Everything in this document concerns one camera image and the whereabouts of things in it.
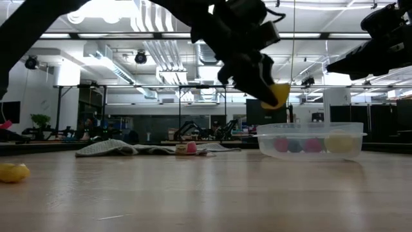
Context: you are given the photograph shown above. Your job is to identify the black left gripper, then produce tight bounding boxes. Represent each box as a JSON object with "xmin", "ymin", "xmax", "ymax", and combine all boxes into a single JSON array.
[{"xmin": 189, "ymin": 0, "xmax": 280, "ymax": 108}]

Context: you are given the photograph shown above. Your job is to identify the black partition panels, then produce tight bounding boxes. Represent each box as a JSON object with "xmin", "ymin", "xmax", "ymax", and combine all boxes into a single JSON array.
[{"xmin": 330, "ymin": 99, "xmax": 412, "ymax": 142}]

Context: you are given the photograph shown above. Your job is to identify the clear plastic tupperware container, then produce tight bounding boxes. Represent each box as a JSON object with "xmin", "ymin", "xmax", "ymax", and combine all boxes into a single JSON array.
[{"xmin": 254, "ymin": 121, "xmax": 368, "ymax": 161}]

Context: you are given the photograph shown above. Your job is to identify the dark blackberry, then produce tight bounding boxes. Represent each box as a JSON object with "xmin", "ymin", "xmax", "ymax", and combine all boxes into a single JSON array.
[{"xmin": 288, "ymin": 140, "xmax": 303, "ymax": 153}]

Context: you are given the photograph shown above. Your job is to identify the small yellow banana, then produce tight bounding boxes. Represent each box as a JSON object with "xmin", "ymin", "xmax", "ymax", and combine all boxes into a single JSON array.
[{"xmin": 0, "ymin": 162, "xmax": 32, "ymax": 184}]

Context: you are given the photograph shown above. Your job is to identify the small dark red fruit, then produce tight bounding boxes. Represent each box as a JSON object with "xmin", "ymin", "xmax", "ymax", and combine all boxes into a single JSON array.
[{"xmin": 274, "ymin": 137, "xmax": 290, "ymax": 153}]

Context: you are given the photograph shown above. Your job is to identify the dark wall screen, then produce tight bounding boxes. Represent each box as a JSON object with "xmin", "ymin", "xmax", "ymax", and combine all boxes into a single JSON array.
[{"xmin": 0, "ymin": 101, "xmax": 21, "ymax": 125}]

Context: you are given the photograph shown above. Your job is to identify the black monitor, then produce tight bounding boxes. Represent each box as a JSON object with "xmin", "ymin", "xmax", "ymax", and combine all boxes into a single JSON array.
[{"xmin": 245, "ymin": 98, "xmax": 288, "ymax": 127}]

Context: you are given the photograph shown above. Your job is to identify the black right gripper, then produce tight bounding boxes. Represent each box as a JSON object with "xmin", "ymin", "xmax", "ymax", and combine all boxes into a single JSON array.
[{"xmin": 326, "ymin": 2, "xmax": 402, "ymax": 82}]

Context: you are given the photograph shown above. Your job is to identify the green potted plant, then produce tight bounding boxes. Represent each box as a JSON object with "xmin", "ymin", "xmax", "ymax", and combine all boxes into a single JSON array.
[{"xmin": 30, "ymin": 113, "xmax": 52, "ymax": 130}]

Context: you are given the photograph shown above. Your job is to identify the grey knitted cloth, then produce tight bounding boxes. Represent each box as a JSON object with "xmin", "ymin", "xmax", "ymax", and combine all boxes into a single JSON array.
[{"xmin": 75, "ymin": 138, "xmax": 242, "ymax": 158}]

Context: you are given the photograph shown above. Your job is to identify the red strawberry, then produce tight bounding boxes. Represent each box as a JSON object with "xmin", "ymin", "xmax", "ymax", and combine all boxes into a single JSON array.
[{"xmin": 304, "ymin": 137, "xmax": 324, "ymax": 153}]

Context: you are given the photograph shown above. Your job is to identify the person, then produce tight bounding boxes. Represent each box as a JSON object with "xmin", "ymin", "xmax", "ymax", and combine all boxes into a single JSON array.
[{"xmin": 84, "ymin": 117, "xmax": 96, "ymax": 139}]

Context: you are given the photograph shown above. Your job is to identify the thin hanging cable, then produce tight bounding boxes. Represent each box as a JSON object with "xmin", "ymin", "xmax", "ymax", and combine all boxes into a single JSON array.
[{"xmin": 287, "ymin": 0, "xmax": 296, "ymax": 106}]

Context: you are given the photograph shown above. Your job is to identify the yellow lemon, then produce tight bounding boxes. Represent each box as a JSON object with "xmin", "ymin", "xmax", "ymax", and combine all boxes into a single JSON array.
[
  {"xmin": 259, "ymin": 82, "xmax": 291, "ymax": 111},
  {"xmin": 324, "ymin": 129, "xmax": 355, "ymax": 154}
]

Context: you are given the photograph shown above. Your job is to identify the white column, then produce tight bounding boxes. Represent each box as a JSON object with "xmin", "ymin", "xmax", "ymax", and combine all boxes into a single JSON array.
[{"xmin": 323, "ymin": 72, "xmax": 351, "ymax": 125}]

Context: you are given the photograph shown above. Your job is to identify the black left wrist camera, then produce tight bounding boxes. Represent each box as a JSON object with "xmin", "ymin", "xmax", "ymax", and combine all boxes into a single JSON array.
[{"xmin": 256, "ymin": 19, "xmax": 281, "ymax": 46}]

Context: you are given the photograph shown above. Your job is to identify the black background gantry frame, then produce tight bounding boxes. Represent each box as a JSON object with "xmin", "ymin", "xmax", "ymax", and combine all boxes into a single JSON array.
[{"xmin": 178, "ymin": 84, "xmax": 228, "ymax": 131}]

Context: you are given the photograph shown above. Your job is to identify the silver air duct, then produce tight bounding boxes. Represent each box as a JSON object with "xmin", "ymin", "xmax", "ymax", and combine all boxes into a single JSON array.
[{"xmin": 192, "ymin": 41, "xmax": 226, "ymax": 101}]

